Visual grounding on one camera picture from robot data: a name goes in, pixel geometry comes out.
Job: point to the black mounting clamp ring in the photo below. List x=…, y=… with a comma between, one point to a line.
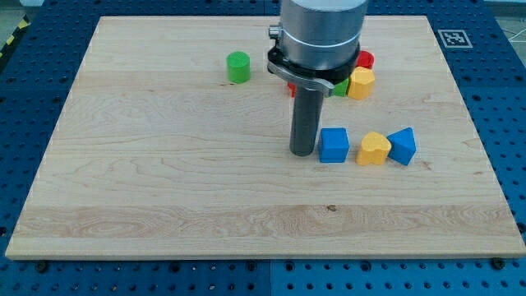
x=314, y=66

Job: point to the blue cube block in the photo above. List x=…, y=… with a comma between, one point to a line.
x=333, y=145

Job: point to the yellow heart block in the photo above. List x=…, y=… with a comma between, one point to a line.
x=373, y=149

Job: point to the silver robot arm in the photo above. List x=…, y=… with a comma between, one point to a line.
x=314, y=20

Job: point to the red block behind rod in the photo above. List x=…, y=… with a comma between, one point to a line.
x=292, y=89

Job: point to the dark grey cylindrical pointer rod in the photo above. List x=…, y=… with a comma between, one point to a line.
x=306, y=116

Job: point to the wooden board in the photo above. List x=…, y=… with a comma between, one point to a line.
x=157, y=155

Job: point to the green block behind arm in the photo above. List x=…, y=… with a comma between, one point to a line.
x=341, y=88

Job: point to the red cylinder block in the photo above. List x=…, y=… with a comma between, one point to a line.
x=365, y=59

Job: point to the fiducial marker tag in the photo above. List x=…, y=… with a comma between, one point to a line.
x=455, y=39

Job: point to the blue triangular block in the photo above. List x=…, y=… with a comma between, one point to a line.
x=403, y=146

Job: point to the yellow hexagon block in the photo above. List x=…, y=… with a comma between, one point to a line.
x=361, y=83

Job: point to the green cylinder block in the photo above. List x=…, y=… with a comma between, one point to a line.
x=238, y=67

